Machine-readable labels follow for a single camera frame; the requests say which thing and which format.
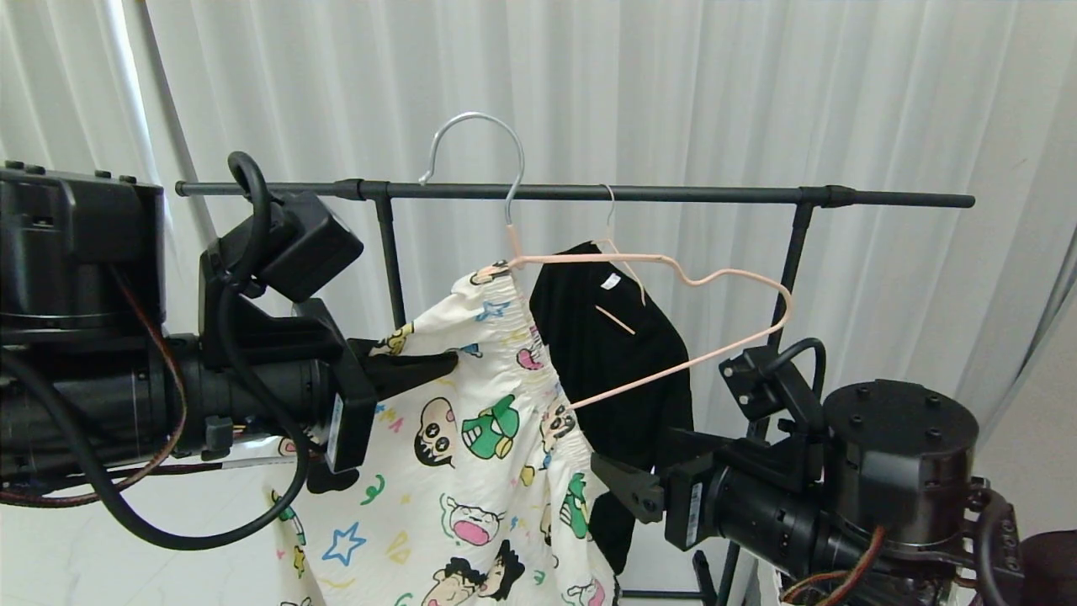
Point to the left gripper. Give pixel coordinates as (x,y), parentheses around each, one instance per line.
(252,396)

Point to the black garment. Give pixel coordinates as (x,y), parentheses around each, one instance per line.
(614,370)

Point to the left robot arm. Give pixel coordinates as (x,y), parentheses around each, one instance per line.
(76,252)

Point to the cream printed garment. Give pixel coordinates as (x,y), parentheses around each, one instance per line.
(471,505)

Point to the pink clothes hanger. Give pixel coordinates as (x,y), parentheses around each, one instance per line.
(607,227)
(589,259)

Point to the white curtain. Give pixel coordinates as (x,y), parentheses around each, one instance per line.
(673,84)

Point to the black clothes rack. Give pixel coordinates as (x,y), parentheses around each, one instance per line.
(715,194)

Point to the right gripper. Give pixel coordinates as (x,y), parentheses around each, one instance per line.
(757,522)

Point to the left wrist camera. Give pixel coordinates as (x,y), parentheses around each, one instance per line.
(307,244)

